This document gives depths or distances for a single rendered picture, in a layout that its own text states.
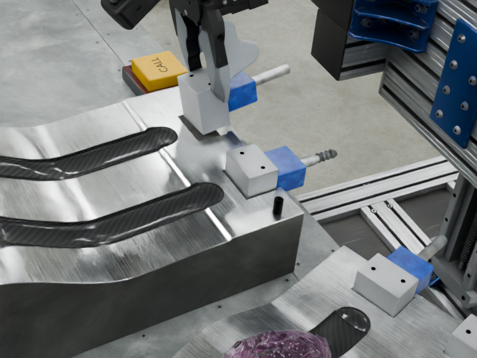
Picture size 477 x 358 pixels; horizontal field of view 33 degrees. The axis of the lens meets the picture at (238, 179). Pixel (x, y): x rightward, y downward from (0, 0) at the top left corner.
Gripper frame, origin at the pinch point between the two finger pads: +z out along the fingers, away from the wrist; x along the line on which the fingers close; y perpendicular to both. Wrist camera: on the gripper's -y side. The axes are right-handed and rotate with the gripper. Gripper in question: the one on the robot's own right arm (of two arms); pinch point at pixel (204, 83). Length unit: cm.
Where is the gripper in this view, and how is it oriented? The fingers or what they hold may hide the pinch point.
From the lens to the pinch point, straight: 92.1
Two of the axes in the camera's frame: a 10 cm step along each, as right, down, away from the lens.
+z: 1.1, 7.9, 6.1
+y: 8.6, -3.8, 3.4
